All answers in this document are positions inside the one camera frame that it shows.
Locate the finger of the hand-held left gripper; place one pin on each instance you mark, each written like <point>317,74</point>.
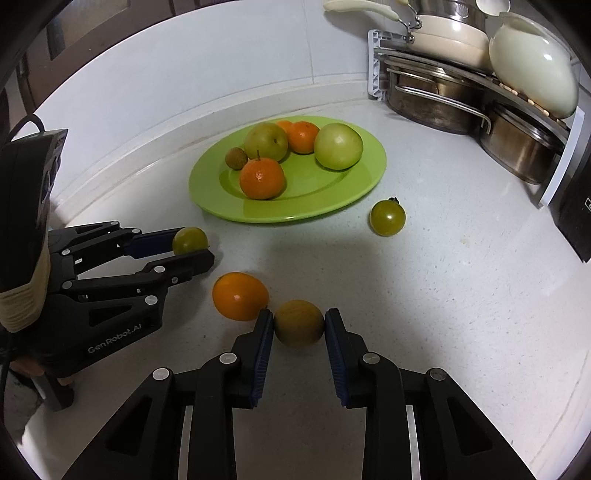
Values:
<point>184,267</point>
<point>152,242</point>

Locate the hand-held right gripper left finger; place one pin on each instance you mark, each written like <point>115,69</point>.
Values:
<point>263,350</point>

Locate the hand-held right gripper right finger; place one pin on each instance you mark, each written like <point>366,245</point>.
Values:
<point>336,355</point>

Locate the small green tomato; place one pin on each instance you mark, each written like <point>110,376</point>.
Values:
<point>190,240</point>
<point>388,218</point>

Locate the small brown fruit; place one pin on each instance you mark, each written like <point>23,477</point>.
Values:
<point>235,158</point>
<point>299,323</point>

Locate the orange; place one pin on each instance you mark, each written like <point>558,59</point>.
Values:
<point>284,125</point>
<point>302,136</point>
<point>240,295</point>
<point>261,177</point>

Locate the green plate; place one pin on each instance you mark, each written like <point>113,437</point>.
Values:
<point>314,194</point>

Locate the yellow-green apple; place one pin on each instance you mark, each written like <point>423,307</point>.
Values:
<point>265,141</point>

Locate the large green apple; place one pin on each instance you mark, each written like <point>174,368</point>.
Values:
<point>338,145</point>

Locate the person's left hand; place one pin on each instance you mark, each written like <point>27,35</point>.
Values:
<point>27,368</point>

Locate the wide steel pot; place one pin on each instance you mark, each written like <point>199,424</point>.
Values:
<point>434,101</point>

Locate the deep steel pot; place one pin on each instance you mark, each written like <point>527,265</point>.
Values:
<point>521,147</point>

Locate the white steel pot rack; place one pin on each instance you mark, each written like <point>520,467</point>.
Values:
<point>376,60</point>

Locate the black knife block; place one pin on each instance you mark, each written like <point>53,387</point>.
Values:
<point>577,203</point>

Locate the white ceramic pot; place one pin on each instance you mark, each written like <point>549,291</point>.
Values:
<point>535,64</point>

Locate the steel pot with lid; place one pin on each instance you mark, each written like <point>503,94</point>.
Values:
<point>443,9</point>

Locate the white ladle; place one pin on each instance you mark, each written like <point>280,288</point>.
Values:
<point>494,4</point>

